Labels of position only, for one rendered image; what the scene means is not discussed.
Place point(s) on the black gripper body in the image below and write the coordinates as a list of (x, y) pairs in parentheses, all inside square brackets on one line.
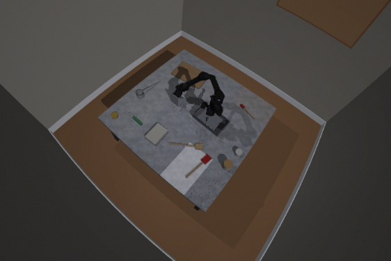
[(204, 104)]

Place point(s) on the green-handled screwdriver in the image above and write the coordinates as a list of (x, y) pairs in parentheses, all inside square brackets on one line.
[(138, 121)]

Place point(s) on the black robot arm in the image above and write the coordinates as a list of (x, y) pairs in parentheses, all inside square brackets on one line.
[(218, 93)]

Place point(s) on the brown wooden board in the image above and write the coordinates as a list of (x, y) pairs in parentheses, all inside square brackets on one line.
[(186, 72)]

